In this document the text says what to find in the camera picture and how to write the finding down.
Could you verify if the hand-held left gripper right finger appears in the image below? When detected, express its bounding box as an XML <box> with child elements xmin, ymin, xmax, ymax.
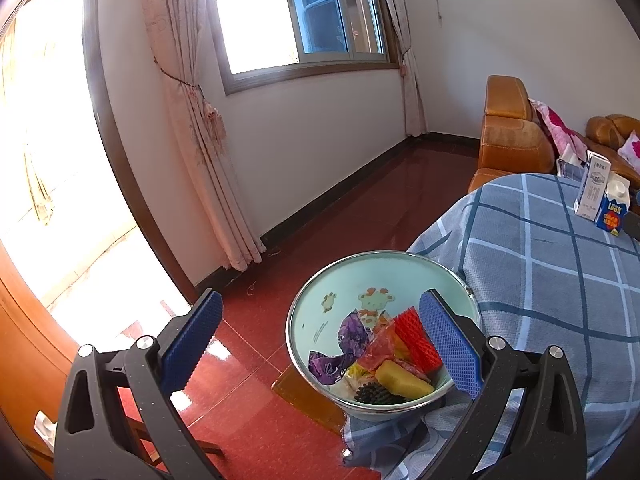
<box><xmin>417</xmin><ymin>289</ymin><xmax>588</xmax><ymax>480</ymax></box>

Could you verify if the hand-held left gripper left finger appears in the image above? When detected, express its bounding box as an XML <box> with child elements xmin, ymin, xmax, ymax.
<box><xmin>54</xmin><ymin>289</ymin><xmax>223</xmax><ymax>480</ymax></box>

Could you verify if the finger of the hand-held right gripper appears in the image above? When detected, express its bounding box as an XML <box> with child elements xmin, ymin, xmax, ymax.
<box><xmin>622</xmin><ymin>204</ymin><xmax>640</xmax><ymax>242</ymax></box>

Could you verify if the red foam net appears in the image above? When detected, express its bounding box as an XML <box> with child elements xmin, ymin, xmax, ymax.
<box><xmin>392</xmin><ymin>306</ymin><xmax>445</xmax><ymax>373</ymax></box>

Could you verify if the yellow sponge block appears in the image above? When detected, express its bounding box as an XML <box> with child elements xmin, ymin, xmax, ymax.
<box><xmin>375</xmin><ymin>360</ymin><xmax>435</xmax><ymax>401</ymax></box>

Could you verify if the pink plastic wrapper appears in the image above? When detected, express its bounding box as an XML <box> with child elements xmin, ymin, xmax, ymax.
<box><xmin>356</xmin><ymin>327</ymin><xmax>401</xmax><ymax>372</ymax></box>

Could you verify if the purple foil wrapper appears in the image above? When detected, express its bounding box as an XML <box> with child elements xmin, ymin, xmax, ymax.
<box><xmin>336</xmin><ymin>308</ymin><xmax>373</xmax><ymax>356</ymax></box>
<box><xmin>307</xmin><ymin>350</ymin><xmax>353</xmax><ymax>386</ymax></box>

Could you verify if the mint green giraffe print bin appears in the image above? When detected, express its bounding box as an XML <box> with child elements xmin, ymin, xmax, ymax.
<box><xmin>285</xmin><ymin>250</ymin><xmax>483</xmax><ymax>422</ymax></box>

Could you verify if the blue gable top carton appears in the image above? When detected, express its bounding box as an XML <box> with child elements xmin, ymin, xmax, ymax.
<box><xmin>595</xmin><ymin>178</ymin><xmax>630</xmax><ymax>236</ymax></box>

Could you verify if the tall white milk carton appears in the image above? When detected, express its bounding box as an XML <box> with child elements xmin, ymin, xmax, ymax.
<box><xmin>574</xmin><ymin>154</ymin><xmax>613</xmax><ymax>222</ymax></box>

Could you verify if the pink floral pillow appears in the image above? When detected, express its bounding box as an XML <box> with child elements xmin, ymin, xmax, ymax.
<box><xmin>529</xmin><ymin>98</ymin><xmax>588</xmax><ymax>166</ymax></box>
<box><xmin>617</xmin><ymin>130</ymin><xmax>640</xmax><ymax>171</ymax></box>

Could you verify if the orange leather sofa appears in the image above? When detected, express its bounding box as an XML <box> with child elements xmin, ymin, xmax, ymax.
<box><xmin>585</xmin><ymin>114</ymin><xmax>640</xmax><ymax>191</ymax></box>

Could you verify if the blue plaid tablecloth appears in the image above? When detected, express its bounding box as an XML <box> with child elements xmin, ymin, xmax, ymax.
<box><xmin>341</xmin><ymin>172</ymin><xmax>640</xmax><ymax>480</ymax></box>

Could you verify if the wooden stool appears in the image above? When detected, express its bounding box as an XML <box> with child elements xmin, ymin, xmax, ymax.
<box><xmin>271</xmin><ymin>365</ymin><xmax>353</xmax><ymax>433</ymax></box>

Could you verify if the orange leather armchair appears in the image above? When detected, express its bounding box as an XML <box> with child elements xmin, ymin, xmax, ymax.
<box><xmin>467</xmin><ymin>75</ymin><xmax>561</xmax><ymax>196</ymax></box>

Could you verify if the brown wooden door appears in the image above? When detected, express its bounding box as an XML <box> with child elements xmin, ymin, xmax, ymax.
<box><xmin>0</xmin><ymin>255</ymin><xmax>76</xmax><ymax>466</ymax></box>

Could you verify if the pink floral curtain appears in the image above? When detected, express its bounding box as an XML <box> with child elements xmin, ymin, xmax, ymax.
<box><xmin>137</xmin><ymin>0</ymin><xmax>267</xmax><ymax>272</ymax></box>
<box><xmin>372</xmin><ymin>0</ymin><xmax>428</xmax><ymax>137</ymax></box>

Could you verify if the sliding glass window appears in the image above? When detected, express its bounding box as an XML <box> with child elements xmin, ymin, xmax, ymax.
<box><xmin>205</xmin><ymin>0</ymin><xmax>403</xmax><ymax>97</ymax></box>

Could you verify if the dark wooden door frame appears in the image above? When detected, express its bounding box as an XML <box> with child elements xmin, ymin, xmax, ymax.
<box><xmin>82</xmin><ymin>0</ymin><xmax>201</xmax><ymax>306</ymax></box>

